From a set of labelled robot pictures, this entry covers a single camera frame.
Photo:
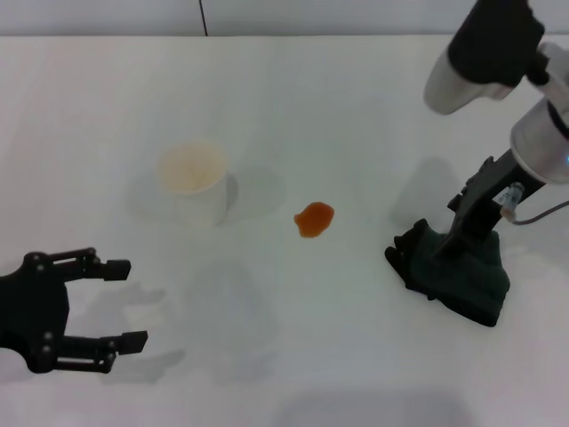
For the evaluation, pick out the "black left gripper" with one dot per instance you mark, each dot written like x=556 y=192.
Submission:
x=31 y=307

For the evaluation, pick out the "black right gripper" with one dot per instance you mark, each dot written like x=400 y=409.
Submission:
x=480 y=200

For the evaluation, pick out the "dark blue rag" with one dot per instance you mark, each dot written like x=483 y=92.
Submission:
x=467 y=276

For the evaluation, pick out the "white paper cup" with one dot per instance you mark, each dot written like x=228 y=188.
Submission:
x=195 y=187

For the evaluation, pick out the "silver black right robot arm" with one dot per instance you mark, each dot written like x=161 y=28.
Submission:
x=489 y=44

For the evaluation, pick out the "brown liquid stain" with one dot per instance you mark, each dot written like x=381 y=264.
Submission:
x=313 y=219

